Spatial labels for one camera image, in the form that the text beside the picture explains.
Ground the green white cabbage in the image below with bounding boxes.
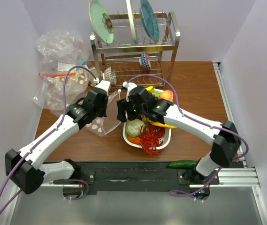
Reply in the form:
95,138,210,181
125,119,145,137

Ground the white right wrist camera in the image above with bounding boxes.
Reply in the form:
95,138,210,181
122,82,137,102

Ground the steel dish rack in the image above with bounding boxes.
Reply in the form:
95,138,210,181
90,12,181,88

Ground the beige rimmed plate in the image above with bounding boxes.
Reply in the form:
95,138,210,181
126,0,138,44

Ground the mint green flower plate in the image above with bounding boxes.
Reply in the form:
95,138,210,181
89,0,114,44

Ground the red plastic lobster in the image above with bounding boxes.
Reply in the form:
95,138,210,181
139,124,165,156

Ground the grey patterned bowl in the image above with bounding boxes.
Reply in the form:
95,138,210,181
103,67,117,85

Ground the teal blue plate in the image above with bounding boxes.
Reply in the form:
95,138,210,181
140,0,159,43

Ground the large yellow banana bunch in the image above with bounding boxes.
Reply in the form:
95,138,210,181
146,118,176,129

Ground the pile of clear plastic bags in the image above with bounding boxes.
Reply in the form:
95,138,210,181
33,30,95,116

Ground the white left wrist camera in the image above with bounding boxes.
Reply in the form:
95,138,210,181
93,78,111,93

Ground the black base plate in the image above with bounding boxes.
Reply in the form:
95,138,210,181
77,161,209,195

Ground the green cucumber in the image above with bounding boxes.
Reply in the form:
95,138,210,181
167,160,197,169

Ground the orange peach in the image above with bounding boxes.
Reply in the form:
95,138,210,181
159,90,174,102

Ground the orange red pepper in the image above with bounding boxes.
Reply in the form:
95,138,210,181
128,135,141,145

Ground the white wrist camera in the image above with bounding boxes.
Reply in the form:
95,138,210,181
122,82,137,102
93,78,111,93

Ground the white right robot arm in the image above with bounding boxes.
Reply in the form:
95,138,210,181
117,82,241,184

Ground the white perforated fruit tray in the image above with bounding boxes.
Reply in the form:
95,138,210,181
117,86,174,155

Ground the small yellow banana bunch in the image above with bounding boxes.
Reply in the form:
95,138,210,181
146,86,155,93

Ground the clear polka dot zip bag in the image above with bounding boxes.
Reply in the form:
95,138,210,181
84,90,121,137

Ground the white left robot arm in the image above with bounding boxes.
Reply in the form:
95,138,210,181
5,86,109,194

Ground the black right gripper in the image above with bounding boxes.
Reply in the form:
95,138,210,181
117,97,147,123

